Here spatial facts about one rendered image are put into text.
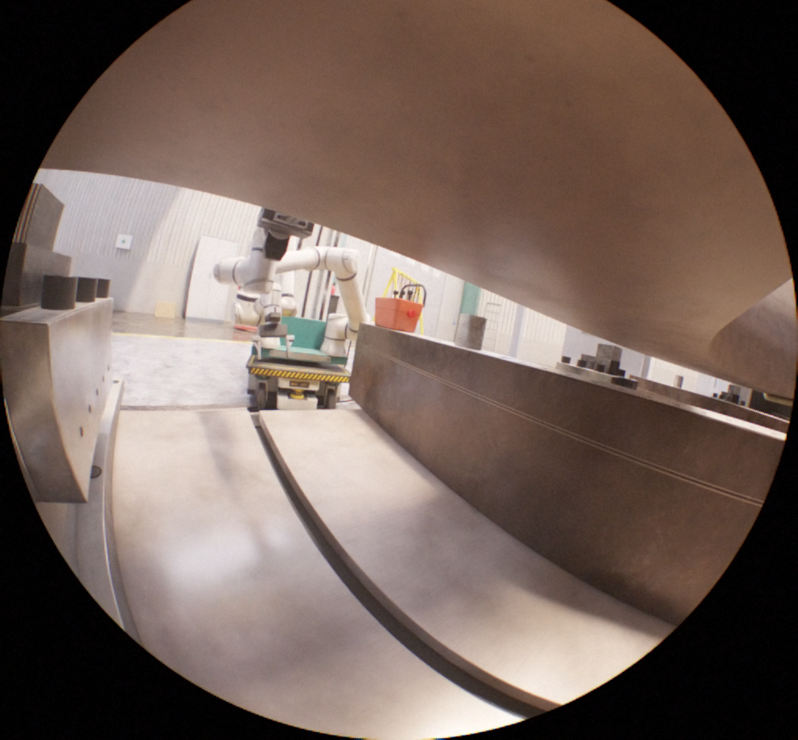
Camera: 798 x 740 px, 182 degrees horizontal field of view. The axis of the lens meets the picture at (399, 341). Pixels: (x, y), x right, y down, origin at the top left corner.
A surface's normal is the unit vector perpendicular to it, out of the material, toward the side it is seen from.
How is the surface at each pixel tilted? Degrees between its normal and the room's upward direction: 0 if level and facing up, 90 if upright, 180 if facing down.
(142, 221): 90
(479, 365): 90
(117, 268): 90
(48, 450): 90
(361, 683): 0
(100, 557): 0
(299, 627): 0
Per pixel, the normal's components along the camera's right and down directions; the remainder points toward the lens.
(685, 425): -0.84, -0.11
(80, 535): 0.18, -0.98
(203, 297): 0.76, 0.19
